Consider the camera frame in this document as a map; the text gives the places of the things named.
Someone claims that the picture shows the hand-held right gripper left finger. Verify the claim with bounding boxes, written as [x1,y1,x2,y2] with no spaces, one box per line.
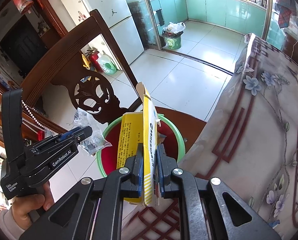
[19,142,144,240]

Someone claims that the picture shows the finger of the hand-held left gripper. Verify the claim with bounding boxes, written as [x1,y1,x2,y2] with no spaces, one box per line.
[56,127,80,139]
[56,126,93,147]

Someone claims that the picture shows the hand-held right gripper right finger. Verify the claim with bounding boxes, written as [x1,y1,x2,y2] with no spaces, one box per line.
[156,142,282,240]

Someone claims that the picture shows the clear printed plastic wrapper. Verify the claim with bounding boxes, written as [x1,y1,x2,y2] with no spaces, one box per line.
[72,108,112,157]

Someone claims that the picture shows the green red plastic basin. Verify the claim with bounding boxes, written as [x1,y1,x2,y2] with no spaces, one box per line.
[96,112,186,180]

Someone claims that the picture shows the yellow cardboard box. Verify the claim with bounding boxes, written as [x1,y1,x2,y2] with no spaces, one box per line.
[116,82,162,207]

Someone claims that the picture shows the person's left forearm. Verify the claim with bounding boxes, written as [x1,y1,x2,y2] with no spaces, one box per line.
[0,209,27,240]

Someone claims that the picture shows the green trash bin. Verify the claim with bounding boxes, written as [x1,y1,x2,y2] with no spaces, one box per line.
[162,22,186,50]

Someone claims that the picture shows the person's left hand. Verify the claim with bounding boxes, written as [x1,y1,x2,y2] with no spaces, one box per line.
[0,181,55,230]

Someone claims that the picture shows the carved wooden chair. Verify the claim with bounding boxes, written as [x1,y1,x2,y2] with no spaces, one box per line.
[21,9,207,160]

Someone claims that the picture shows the yellow cloth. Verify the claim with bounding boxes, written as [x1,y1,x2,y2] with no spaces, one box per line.
[81,53,90,69]

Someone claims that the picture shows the red fire extinguisher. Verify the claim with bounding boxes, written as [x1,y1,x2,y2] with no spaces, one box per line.
[87,49,104,73]

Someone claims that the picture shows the green detergent bottle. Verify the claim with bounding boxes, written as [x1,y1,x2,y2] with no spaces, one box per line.
[97,51,117,75]

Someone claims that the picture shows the dark door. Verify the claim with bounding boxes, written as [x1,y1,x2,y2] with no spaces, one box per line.
[0,15,48,78]

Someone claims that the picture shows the white refrigerator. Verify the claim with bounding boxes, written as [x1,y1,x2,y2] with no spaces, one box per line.
[57,0,145,65]

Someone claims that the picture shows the glass sliding door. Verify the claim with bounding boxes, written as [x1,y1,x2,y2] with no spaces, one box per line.
[119,0,164,52]

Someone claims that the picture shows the red patterned box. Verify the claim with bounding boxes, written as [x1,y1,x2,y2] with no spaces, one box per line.
[12,0,34,14]

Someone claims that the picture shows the teal lower kitchen cabinets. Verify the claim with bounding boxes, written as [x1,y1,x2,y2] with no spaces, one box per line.
[149,0,268,34]

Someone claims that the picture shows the plaid apron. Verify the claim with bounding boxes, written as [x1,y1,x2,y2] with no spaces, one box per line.
[276,0,298,29]

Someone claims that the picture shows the white bead string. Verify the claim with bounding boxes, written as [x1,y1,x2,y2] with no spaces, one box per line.
[21,99,64,133]

